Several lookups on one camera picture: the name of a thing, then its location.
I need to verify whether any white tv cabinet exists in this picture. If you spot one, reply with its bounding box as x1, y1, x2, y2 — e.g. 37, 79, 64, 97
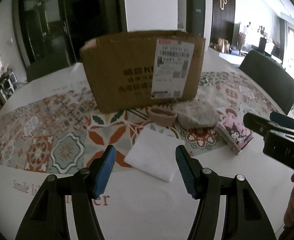
219, 53, 245, 67

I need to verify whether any pink Kuromi tissue pack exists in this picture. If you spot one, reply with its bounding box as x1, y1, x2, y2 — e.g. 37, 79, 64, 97
216, 115, 254, 155

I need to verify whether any dark glass double door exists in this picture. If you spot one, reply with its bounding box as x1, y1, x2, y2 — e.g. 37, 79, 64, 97
11, 0, 128, 68

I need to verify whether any beige knitted cloth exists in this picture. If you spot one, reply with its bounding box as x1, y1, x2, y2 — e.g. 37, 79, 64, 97
172, 100, 219, 129

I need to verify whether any pink towel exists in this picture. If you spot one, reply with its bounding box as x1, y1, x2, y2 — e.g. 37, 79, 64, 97
147, 106, 177, 127

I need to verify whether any dark interior door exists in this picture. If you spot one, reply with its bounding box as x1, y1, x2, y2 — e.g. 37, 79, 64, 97
186, 0, 206, 37

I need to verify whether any dark chair right side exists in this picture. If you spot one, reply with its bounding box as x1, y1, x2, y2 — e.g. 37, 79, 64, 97
239, 50, 294, 114

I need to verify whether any brown cardboard box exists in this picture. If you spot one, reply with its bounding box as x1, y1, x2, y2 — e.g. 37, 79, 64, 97
80, 30, 205, 113

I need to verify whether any dark chair behind table left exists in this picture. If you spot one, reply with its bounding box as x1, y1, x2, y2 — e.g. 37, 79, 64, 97
26, 58, 70, 82

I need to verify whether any white cloth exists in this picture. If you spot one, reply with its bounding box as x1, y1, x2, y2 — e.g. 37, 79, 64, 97
124, 128, 184, 182

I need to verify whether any shoe rack with plush toys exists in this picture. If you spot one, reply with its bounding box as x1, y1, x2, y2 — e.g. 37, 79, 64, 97
0, 67, 17, 101

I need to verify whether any patterned tile table runner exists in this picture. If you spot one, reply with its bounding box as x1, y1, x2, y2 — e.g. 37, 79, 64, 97
0, 71, 285, 174

